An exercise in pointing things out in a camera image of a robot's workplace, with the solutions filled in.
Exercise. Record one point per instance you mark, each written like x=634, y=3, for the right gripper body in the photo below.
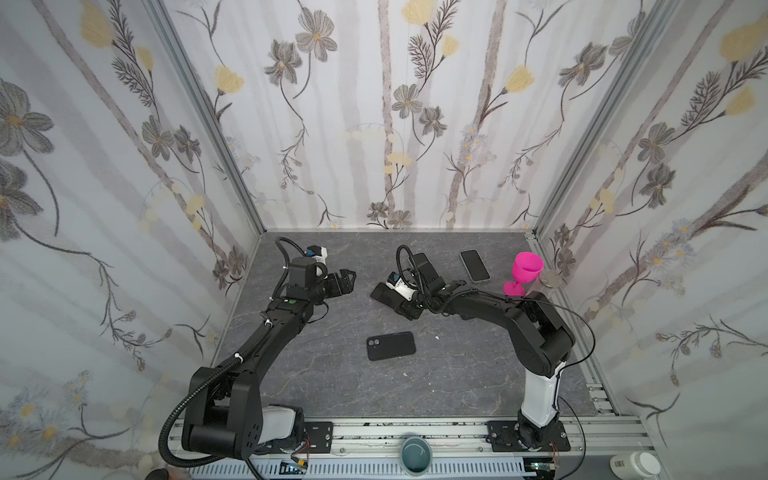
x=402, y=298

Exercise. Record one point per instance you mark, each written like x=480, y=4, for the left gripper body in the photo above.
x=331, y=287

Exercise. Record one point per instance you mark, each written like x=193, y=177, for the purple-edged phone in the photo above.
x=387, y=296

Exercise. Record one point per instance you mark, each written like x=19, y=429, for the light blue case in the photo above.
x=475, y=265

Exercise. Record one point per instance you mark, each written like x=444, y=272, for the black case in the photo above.
x=389, y=346

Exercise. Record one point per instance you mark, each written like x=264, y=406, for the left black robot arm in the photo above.
x=222, y=415

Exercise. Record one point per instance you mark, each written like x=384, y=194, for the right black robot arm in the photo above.
x=541, y=339

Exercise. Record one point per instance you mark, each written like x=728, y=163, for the pink plastic goblet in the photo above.
x=526, y=268

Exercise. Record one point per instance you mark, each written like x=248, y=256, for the clear jar with cork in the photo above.
x=546, y=283

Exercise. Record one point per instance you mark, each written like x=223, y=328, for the teal round cup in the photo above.
x=416, y=456

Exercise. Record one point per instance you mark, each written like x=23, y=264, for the white bottle bottom right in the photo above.
x=638, y=465

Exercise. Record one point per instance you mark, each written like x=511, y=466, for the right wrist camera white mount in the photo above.
x=398, y=284

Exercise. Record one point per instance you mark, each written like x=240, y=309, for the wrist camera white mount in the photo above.
x=317, y=253
x=398, y=284

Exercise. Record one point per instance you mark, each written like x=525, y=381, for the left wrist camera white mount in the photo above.
x=317, y=253

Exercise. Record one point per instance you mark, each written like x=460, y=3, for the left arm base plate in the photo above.
x=317, y=438

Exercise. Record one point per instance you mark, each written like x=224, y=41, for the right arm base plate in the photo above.
x=511, y=436

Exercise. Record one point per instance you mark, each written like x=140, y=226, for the white slotted cable duct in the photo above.
x=366, y=468

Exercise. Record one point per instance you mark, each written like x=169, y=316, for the aluminium front rail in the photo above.
x=466, y=436

